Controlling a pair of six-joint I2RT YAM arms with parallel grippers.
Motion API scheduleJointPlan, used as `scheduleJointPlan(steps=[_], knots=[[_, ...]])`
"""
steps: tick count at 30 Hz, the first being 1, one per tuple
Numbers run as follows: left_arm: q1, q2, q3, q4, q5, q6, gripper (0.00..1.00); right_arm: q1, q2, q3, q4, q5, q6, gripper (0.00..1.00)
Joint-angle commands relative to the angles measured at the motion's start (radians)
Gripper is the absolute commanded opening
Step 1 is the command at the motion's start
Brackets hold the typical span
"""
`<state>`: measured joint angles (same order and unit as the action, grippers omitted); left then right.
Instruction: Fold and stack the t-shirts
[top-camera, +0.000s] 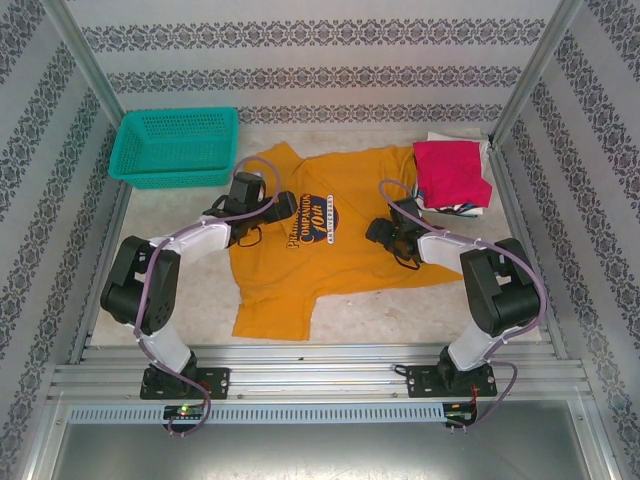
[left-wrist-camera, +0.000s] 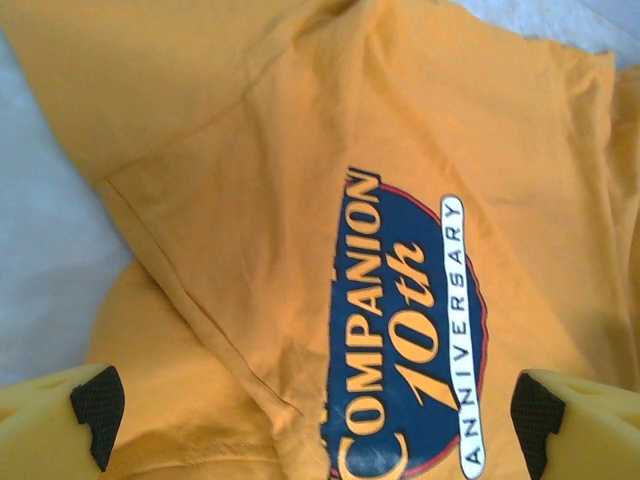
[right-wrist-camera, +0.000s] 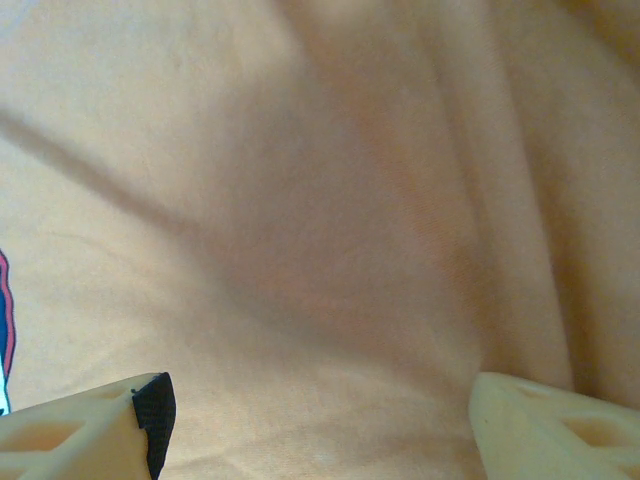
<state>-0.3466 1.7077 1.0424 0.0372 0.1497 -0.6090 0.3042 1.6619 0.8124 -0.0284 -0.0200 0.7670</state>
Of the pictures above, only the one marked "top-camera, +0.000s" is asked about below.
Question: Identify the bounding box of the yellow printed t-shirt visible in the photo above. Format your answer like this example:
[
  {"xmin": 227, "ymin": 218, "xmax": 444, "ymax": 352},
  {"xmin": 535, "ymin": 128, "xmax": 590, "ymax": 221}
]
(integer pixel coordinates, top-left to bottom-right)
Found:
[{"xmin": 227, "ymin": 141, "xmax": 464, "ymax": 341}]

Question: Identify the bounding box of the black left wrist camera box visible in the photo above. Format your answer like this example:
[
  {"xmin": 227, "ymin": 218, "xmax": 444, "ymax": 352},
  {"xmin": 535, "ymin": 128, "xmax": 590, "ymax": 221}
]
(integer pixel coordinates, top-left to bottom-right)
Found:
[{"xmin": 228, "ymin": 171, "xmax": 267, "ymax": 205}]

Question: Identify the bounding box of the grey metal sheet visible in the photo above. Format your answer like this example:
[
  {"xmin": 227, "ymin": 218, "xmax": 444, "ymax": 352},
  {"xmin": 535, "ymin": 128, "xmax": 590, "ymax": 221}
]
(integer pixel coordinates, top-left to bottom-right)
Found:
[{"xmin": 47, "ymin": 399, "xmax": 619, "ymax": 480}]

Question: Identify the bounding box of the small circuit board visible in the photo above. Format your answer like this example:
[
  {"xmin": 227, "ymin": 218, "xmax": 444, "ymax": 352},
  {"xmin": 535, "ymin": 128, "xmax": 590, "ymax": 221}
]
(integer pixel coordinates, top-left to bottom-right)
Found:
[
  {"xmin": 163, "ymin": 404, "xmax": 207, "ymax": 420},
  {"xmin": 444, "ymin": 402, "xmax": 479, "ymax": 424}
]

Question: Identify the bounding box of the pink folded t-shirt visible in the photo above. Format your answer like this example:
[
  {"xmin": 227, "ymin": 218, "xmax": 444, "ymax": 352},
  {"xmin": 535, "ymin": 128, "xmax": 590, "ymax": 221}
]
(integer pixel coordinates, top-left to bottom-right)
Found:
[{"xmin": 412, "ymin": 140, "xmax": 494, "ymax": 209}]

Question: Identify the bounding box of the slotted grey cable duct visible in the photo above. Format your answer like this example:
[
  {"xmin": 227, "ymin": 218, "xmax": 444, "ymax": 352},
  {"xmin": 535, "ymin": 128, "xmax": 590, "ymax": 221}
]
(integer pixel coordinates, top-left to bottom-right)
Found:
[{"xmin": 67, "ymin": 403, "xmax": 447, "ymax": 425}]

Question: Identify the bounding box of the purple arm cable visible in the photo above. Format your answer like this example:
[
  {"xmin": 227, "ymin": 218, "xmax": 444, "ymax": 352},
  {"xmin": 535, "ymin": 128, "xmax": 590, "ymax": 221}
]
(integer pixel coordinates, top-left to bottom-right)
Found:
[
  {"xmin": 378, "ymin": 179, "xmax": 547, "ymax": 434},
  {"xmin": 133, "ymin": 155, "xmax": 282, "ymax": 439}
]

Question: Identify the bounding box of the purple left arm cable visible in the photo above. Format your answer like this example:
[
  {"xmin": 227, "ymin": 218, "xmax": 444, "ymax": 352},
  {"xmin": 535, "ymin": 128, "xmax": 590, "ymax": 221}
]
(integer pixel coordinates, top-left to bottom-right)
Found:
[{"xmin": 133, "ymin": 155, "xmax": 282, "ymax": 439}]

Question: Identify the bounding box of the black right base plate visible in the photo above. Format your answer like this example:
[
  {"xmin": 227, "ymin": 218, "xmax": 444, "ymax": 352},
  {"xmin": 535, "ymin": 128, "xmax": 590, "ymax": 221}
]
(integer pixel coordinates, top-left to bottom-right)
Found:
[{"xmin": 405, "ymin": 364, "xmax": 497, "ymax": 399}]

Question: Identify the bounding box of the white t-shirt with blue print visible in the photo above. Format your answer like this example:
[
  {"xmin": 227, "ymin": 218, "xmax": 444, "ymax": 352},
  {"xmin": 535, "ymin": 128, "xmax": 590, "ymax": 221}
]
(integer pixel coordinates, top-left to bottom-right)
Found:
[{"xmin": 412, "ymin": 128, "xmax": 495, "ymax": 219}]

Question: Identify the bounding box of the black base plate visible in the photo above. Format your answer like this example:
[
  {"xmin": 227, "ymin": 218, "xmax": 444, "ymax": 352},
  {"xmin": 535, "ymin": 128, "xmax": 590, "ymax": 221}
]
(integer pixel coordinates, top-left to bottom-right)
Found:
[
  {"xmin": 405, "ymin": 364, "xmax": 497, "ymax": 399},
  {"xmin": 140, "ymin": 367, "xmax": 231, "ymax": 400}
]

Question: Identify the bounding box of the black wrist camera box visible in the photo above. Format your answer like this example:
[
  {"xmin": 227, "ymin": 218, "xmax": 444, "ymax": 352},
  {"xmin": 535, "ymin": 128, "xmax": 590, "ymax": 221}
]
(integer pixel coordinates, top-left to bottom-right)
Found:
[
  {"xmin": 228, "ymin": 171, "xmax": 267, "ymax": 205},
  {"xmin": 388, "ymin": 197, "xmax": 425, "ymax": 224}
]

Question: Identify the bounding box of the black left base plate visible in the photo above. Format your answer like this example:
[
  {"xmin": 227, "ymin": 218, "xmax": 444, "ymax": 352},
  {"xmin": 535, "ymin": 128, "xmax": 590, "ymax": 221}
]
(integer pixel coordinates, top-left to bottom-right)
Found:
[{"xmin": 140, "ymin": 367, "xmax": 231, "ymax": 400}]

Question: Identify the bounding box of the aluminium rail frame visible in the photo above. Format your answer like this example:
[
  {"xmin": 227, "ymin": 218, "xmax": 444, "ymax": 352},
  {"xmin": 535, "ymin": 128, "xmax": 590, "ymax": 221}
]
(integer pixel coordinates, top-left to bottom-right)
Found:
[{"xmin": 47, "ymin": 342, "xmax": 596, "ymax": 402}]

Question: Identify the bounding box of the aluminium side rail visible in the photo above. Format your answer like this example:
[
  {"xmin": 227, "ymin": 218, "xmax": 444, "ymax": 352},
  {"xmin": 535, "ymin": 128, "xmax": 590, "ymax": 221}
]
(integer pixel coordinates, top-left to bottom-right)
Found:
[
  {"xmin": 68, "ymin": 124, "xmax": 132, "ymax": 364},
  {"xmin": 487, "ymin": 142, "xmax": 569, "ymax": 360}
]

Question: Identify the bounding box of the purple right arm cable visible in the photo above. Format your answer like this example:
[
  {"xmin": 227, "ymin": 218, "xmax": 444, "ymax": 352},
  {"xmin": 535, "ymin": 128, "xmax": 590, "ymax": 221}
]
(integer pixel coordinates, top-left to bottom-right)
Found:
[{"xmin": 378, "ymin": 179, "xmax": 547, "ymax": 434}]

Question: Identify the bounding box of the teal plastic basket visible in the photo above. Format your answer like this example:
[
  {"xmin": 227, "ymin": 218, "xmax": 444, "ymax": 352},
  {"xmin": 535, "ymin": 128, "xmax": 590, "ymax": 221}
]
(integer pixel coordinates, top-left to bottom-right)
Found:
[{"xmin": 107, "ymin": 106, "xmax": 240, "ymax": 190}]

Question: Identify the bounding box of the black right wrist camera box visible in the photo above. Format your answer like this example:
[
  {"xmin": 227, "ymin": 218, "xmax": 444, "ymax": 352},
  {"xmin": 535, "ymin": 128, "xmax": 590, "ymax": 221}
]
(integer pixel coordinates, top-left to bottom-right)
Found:
[{"xmin": 388, "ymin": 197, "xmax": 425, "ymax": 224}]

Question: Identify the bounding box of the aluminium corner post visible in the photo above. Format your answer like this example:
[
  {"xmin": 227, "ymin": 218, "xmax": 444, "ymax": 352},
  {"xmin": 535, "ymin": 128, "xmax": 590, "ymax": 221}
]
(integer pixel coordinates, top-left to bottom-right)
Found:
[
  {"xmin": 42, "ymin": 0, "xmax": 126, "ymax": 146},
  {"xmin": 489, "ymin": 0, "xmax": 586, "ymax": 146}
]

